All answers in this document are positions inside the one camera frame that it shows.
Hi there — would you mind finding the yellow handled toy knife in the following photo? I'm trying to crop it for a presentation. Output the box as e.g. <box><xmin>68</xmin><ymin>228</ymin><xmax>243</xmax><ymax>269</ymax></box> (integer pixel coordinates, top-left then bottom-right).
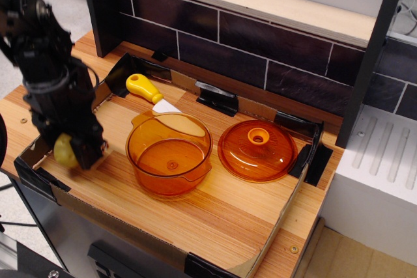
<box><xmin>125</xmin><ymin>74</ymin><xmax>180</xmax><ymax>113</ymax></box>

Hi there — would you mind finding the orange transparent pot lid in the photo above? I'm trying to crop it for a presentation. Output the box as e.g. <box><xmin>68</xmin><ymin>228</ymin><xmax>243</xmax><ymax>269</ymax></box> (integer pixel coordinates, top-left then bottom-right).
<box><xmin>218</xmin><ymin>120</ymin><xmax>298</xmax><ymax>182</ymax></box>

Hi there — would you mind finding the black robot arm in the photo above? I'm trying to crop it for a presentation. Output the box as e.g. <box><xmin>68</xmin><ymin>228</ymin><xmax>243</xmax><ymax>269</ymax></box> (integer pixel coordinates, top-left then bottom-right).
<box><xmin>1</xmin><ymin>0</ymin><xmax>107</xmax><ymax>169</ymax></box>

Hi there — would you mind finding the orange transparent plastic pot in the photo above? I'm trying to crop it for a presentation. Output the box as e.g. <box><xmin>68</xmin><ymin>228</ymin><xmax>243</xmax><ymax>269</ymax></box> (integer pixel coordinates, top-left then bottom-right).
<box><xmin>126</xmin><ymin>111</ymin><xmax>213</xmax><ymax>197</ymax></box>

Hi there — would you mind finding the cardboard fence with black tape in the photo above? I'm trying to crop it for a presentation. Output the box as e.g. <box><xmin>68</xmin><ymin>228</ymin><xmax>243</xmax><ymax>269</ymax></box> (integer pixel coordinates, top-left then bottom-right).
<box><xmin>15</xmin><ymin>54</ymin><xmax>331</xmax><ymax>277</ymax></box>

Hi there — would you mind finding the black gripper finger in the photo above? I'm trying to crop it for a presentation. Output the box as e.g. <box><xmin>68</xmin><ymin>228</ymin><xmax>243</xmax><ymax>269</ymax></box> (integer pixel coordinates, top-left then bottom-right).
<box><xmin>70</xmin><ymin>136</ymin><xmax>108</xmax><ymax>170</ymax></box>
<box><xmin>32</xmin><ymin>115</ymin><xmax>65</xmax><ymax>150</ymax></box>

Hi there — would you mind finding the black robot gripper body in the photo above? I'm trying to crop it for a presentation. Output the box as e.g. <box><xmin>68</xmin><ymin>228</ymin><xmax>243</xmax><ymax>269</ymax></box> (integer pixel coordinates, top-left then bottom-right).
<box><xmin>23</xmin><ymin>57</ymin><xmax>103</xmax><ymax>138</ymax></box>

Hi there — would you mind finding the yellow toy potato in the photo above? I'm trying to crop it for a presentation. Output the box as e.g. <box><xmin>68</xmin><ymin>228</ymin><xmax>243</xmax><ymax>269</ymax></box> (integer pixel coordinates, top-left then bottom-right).
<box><xmin>53</xmin><ymin>133</ymin><xmax>79</xmax><ymax>168</ymax></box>

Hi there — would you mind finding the white toy sink drainboard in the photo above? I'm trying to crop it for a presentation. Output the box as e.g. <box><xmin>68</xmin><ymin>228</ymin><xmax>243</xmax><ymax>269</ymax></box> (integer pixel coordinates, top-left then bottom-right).
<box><xmin>321</xmin><ymin>105</ymin><xmax>416</xmax><ymax>265</ymax></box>

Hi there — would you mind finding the dark tiled backsplash shelf unit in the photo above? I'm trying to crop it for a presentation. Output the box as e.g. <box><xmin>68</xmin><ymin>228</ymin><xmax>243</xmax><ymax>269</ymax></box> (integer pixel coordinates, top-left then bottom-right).
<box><xmin>87</xmin><ymin>0</ymin><xmax>416</xmax><ymax>145</ymax></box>

